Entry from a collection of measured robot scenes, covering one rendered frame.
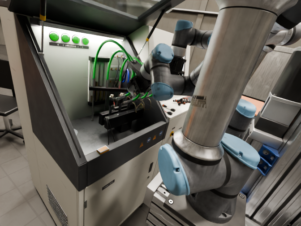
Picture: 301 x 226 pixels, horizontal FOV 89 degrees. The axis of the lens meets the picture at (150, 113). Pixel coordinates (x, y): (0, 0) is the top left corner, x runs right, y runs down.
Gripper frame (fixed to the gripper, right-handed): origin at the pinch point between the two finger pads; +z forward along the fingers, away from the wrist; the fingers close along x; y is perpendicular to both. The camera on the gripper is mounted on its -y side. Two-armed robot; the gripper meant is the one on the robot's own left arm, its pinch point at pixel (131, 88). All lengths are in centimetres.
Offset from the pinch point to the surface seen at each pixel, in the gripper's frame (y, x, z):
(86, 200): 43, -39, 19
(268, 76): 29, 688, 204
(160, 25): -522, 650, 540
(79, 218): 50, -45, 26
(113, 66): -32.7, 10.9, 32.8
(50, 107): -3.0, -38.6, 4.2
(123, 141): 24.5, -12.9, 9.1
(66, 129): 9.6, -35.9, 0.6
